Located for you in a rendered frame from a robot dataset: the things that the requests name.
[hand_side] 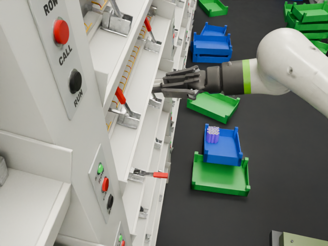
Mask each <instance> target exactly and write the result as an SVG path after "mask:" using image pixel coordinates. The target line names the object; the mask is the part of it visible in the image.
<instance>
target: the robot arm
mask: <svg viewBox="0 0 328 246"><path fill-rule="evenodd" d="M222 91H223V93H224V96H231V97H234V95H244V94H269V95H282V94H285V93H287V92H289V91H292V92H294V93H295V94H296V95H298V96H299V97H301V98H302V99H303V100H305V101H306V102H307V103H309V104H310V105H311V106H313V107H314V108H315V109H317V110H318V111H319V112H320V113H322V114H323V115H324V116H325V117H326V118H328V57H327V56H326V55H325V54H323V53H322V52H321V51H320V50H319V49H318V48H317V47H316V46H315V45H313V43H311V42H310V41H309V40H308V39H307V38H306V37H305V36H304V35H303V34H302V33H301V32H299V31H297V30H295V29H292V28H279V29H276V30H274V31H271V32H270V33H268V34H267V35H266V36H265V37H264V38H263V39H262V40H261V42H260V43H259V46H258V48H257V53H256V58H255V59H249V60H240V61H228V62H223V63H222V68H220V67H219V66H213V67H208V68H207V69H206V71H204V70H200V69H199V68H198V66H197V65H195V66H193V67H191V68H186V69H182V70H177V71H173V72H168V73H166V76H165V77H163V78H160V79H155V80H154V84H153V87H152V91H151V93H163V96H164V97H165V98H182V99H190V100H193V101H194V100H196V96H197V95H198V94H199V93H203V92H208V93H209V94H218V93H221V92H222Z"/></svg>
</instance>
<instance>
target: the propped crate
mask: <svg viewBox="0 0 328 246"><path fill-rule="evenodd" d="M208 126H209V124H207V123H206V124H205V132H204V155H203V162H205V163H214V164H225V165H233V166H241V162H242V157H243V153H242V152H241V147H240V142H239V136H238V127H235V128H234V130H229V129H220V128H219V133H220V134H219V139H218V142H217V143H208V142H207V141H206V132H207V127H208Z"/></svg>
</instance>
